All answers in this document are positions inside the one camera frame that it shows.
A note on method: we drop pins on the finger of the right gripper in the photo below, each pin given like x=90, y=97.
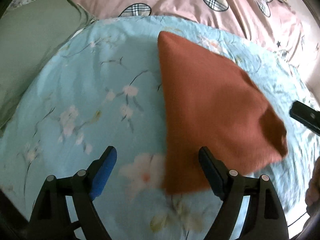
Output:
x=306, y=115

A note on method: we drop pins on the pink quilt with plaid hearts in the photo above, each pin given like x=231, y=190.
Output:
x=273, y=24

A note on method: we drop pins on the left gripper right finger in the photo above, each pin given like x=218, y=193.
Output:
x=265, y=217

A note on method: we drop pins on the light blue floral blanket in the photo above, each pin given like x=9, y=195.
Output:
x=103, y=87

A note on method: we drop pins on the person's right hand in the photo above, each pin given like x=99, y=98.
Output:
x=312, y=193

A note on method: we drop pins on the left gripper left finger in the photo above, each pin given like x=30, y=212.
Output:
x=66, y=204

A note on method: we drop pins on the rust orange cloth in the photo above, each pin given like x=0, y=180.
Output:
x=210, y=101

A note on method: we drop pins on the olive green pillow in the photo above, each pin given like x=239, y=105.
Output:
x=30, y=36

